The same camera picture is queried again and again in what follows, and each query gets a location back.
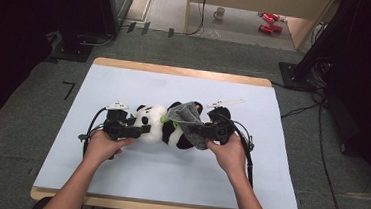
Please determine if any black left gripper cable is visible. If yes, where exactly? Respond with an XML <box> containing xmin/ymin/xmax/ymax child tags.
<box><xmin>75</xmin><ymin>104</ymin><xmax>109</xmax><ymax>160</ymax></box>

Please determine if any person's left hand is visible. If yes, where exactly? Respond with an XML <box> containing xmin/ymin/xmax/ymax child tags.
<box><xmin>82</xmin><ymin>129</ymin><xmax>137</xmax><ymax>171</ymax></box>

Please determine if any black metal stand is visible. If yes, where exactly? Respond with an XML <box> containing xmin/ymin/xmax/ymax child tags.
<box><xmin>276</xmin><ymin>0</ymin><xmax>363</xmax><ymax>97</ymax></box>

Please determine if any panda plush toy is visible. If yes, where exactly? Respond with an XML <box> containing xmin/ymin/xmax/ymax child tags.
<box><xmin>125</xmin><ymin>96</ymin><xmax>205</xmax><ymax>152</ymax></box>

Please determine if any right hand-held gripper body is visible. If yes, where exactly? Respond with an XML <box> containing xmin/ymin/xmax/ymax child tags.
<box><xmin>203</xmin><ymin>96</ymin><xmax>246</xmax><ymax>147</ymax></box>

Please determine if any wooden table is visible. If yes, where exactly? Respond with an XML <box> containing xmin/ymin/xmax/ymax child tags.
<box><xmin>28</xmin><ymin>52</ymin><xmax>310</xmax><ymax>209</ymax></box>

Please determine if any black stand base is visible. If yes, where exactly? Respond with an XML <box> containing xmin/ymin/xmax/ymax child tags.
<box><xmin>49</xmin><ymin>29</ymin><xmax>96</xmax><ymax>64</ymax></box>

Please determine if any black hanging cable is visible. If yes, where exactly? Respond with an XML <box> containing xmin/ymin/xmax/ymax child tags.
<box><xmin>170</xmin><ymin>0</ymin><xmax>209</xmax><ymax>39</ymax></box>

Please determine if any short black floor cable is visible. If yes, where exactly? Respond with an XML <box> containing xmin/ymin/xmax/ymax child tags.
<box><xmin>279</xmin><ymin>99</ymin><xmax>324</xmax><ymax>122</ymax></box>

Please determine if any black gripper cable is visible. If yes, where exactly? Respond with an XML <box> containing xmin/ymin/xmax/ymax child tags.
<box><xmin>75</xmin><ymin>104</ymin><xmax>109</xmax><ymax>160</ymax></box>
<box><xmin>226</xmin><ymin>119</ymin><xmax>259</xmax><ymax>188</ymax></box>

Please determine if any grey fluffy cloth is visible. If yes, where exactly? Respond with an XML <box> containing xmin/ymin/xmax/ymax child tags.
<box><xmin>162</xmin><ymin>99</ymin><xmax>214</xmax><ymax>151</ymax></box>

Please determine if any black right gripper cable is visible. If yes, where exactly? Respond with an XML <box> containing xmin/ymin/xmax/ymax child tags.
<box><xmin>226</xmin><ymin>119</ymin><xmax>259</xmax><ymax>188</ymax></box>

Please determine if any person's right hand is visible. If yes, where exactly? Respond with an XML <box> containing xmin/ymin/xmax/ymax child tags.
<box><xmin>203</xmin><ymin>130</ymin><xmax>251</xmax><ymax>181</ymax></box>

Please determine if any beige mug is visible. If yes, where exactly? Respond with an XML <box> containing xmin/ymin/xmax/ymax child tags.
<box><xmin>212</xmin><ymin>5</ymin><xmax>226</xmax><ymax>22</ymax></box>

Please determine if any long black floor cable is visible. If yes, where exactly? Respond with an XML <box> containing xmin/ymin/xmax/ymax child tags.
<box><xmin>310</xmin><ymin>100</ymin><xmax>355</xmax><ymax>209</ymax></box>

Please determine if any dark cabinet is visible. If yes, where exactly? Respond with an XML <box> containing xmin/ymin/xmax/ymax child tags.
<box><xmin>91</xmin><ymin>0</ymin><xmax>135</xmax><ymax>40</ymax></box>

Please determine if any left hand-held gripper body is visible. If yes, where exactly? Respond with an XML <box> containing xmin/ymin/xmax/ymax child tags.
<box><xmin>100</xmin><ymin>100</ymin><xmax>145</xmax><ymax>144</ymax></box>

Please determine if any light blue table mat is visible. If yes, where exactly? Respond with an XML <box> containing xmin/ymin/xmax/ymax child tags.
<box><xmin>32</xmin><ymin>59</ymin><xmax>310</xmax><ymax>209</ymax></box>

